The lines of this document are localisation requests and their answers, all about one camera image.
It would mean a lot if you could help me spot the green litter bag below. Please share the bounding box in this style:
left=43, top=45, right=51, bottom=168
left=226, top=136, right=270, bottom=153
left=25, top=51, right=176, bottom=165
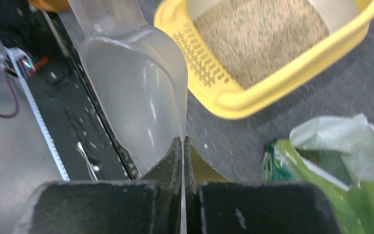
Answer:
left=262, top=114, right=374, bottom=234

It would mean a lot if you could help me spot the yellow litter box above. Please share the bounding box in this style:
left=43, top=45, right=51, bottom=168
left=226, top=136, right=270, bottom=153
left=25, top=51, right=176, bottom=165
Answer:
left=154, top=0, right=374, bottom=119

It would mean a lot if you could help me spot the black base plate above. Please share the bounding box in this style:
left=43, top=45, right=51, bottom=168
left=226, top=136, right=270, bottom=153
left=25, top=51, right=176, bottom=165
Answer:
left=0, top=0, right=140, bottom=181

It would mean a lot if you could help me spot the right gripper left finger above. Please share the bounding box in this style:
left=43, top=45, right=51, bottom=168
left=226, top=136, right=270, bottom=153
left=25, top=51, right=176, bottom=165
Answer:
left=13, top=137, right=183, bottom=234

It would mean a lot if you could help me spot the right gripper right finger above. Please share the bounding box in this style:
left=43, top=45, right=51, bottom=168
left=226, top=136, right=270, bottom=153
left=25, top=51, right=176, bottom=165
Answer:
left=184, top=138, right=341, bottom=234

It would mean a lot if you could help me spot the slotted cable duct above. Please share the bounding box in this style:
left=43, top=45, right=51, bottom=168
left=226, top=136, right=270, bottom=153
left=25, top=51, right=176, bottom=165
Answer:
left=5, top=48, right=70, bottom=181

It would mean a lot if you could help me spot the clear plastic tube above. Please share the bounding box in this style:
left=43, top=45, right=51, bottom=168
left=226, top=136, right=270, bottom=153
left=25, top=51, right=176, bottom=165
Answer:
left=69, top=0, right=188, bottom=175

